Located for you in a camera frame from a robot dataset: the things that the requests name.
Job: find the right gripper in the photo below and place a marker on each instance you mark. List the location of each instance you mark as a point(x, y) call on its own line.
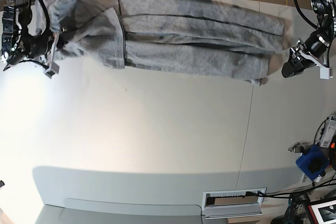
point(43, 48)

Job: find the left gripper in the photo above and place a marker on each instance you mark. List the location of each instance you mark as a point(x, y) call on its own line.
point(307, 54)

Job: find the grey T-shirt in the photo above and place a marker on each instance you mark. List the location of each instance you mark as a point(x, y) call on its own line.
point(183, 36)

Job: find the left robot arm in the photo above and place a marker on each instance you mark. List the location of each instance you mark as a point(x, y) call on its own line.
point(325, 13)

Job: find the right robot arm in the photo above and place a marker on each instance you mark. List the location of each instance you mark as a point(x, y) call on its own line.
point(19, 46)

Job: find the white barcode power adapter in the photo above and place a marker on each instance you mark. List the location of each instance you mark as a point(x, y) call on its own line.
point(328, 132)

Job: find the metal table clamp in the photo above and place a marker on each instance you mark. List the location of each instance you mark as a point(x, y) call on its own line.
point(299, 147)

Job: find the blue plastic device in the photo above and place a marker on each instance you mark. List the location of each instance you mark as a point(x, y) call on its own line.
point(313, 162)

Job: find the framed picture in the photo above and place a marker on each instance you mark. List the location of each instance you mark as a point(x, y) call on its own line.
point(322, 212)

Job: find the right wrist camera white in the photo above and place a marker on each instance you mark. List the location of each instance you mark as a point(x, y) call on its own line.
point(51, 70)

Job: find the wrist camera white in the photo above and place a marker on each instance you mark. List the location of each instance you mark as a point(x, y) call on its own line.
point(326, 73)
point(51, 70)

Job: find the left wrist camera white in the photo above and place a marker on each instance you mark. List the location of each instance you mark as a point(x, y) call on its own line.
point(326, 73)

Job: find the table cable grommet box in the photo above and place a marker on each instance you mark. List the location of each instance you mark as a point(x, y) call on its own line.
point(232, 203)

